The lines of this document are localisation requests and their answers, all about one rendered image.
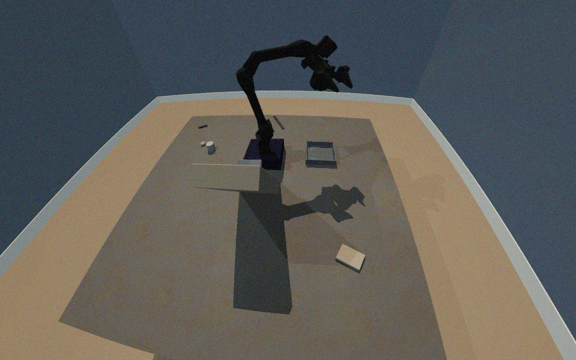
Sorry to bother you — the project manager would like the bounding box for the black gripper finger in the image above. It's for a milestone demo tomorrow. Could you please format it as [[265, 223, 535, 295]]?
[[317, 73, 340, 93], [338, 69, 353, 89]]

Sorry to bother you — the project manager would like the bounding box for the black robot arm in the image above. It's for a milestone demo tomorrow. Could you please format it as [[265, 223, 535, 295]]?
[[236, 35, 337, 155]]

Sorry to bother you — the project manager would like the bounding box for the tan rectangular block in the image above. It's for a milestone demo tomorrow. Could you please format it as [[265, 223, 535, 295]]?
[[335, 244, 365, 271]]

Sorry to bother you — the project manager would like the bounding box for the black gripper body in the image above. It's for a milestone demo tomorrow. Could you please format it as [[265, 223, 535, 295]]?
[[309, 59, 350, 88]]

